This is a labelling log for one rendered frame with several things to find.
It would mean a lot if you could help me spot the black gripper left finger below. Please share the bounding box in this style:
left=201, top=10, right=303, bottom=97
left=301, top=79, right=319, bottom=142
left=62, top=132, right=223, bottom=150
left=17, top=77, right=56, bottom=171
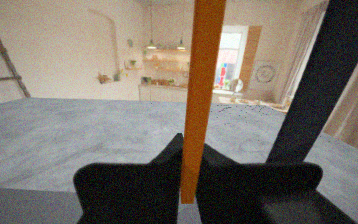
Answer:
left=73, top=133, right=184, bottom=224

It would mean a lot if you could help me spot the orange handle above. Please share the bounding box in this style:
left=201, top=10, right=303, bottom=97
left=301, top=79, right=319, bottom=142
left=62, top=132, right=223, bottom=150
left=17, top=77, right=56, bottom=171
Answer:
left=180, top=0, right=226, bottom=204

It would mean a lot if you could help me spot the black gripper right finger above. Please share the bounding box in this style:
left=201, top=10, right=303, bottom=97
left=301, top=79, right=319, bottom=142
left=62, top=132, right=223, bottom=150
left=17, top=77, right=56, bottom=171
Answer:
left=196, top=143, right=323, bottom=224

